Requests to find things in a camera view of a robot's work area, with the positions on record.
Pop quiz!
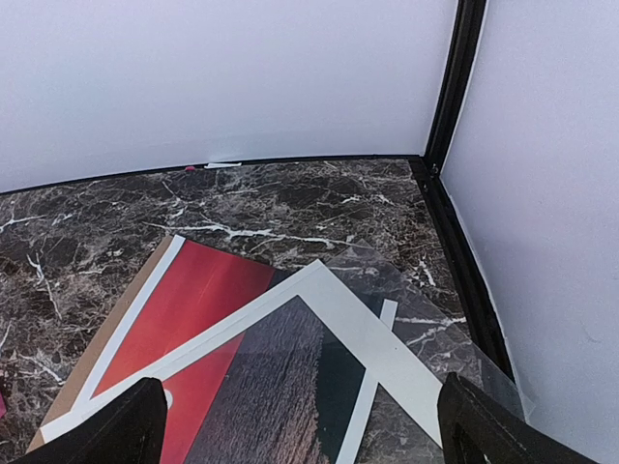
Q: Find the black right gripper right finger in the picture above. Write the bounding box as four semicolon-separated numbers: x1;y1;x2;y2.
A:
437;372;592;464

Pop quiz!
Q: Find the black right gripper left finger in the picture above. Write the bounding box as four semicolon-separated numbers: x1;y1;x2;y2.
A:
17;378;167;464

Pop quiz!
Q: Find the white photo mat board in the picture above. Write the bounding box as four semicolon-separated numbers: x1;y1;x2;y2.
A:
40;258;445;464

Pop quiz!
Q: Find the clear acrylic sheet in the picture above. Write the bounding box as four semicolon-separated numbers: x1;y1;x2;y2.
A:
326;242;535;421

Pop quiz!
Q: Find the red sunset photo print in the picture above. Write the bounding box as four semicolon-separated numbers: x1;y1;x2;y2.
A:
70;235;398;464

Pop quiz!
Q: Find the black table edge rail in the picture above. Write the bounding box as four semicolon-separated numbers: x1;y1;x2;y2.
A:
409;156;515;379

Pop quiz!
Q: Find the black corner post right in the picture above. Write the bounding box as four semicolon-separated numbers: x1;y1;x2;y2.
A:
424;0;486;175

